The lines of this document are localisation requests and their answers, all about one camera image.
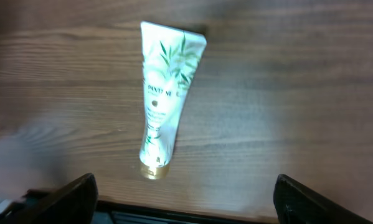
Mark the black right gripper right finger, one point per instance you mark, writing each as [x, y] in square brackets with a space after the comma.
[296, 203]

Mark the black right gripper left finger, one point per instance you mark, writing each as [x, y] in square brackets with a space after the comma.
[73, 203]

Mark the white Pantene tube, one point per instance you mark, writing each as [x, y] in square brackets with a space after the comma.
[170, 59]

